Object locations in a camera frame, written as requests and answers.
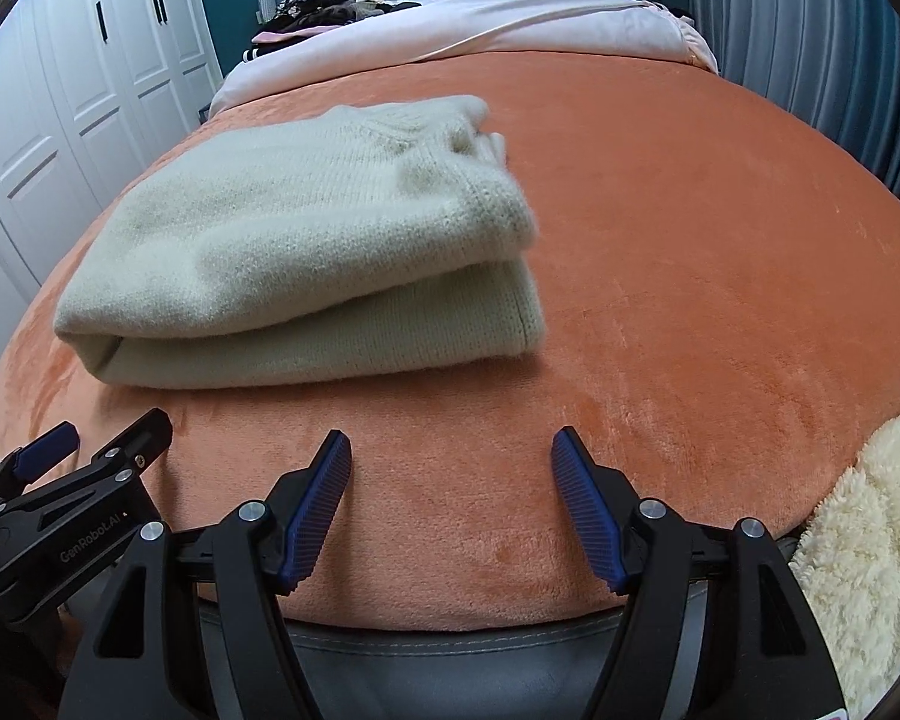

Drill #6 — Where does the orange plush blanket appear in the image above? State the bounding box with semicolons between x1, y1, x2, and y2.
0;49;900;632

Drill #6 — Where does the pale pink duvet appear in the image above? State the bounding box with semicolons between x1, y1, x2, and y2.
208;0;721;121

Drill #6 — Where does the grey blue pleated curtain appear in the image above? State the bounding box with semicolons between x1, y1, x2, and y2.
686;0;900;230

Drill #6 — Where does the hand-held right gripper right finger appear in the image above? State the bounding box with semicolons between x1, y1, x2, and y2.
551;426;848;720

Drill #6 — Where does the grey leather bed frame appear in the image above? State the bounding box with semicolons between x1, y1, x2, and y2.
195;581;710;720

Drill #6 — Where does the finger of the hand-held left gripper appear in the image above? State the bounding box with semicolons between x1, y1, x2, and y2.
0;422;80;481
81;409;173;485

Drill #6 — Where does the white wardrobe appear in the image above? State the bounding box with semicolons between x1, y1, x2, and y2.
0;0;226;406

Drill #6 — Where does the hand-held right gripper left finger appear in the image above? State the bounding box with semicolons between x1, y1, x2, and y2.
58;429;355;720

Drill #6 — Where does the cream fluffy fleece garment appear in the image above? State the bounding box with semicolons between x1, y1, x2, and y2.
789;412;900;720

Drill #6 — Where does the cream knitted sweater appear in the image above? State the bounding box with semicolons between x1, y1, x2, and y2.
54;95;548;391

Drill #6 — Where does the pile of dark clothes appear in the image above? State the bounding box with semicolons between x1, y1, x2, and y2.
249;0;436;61

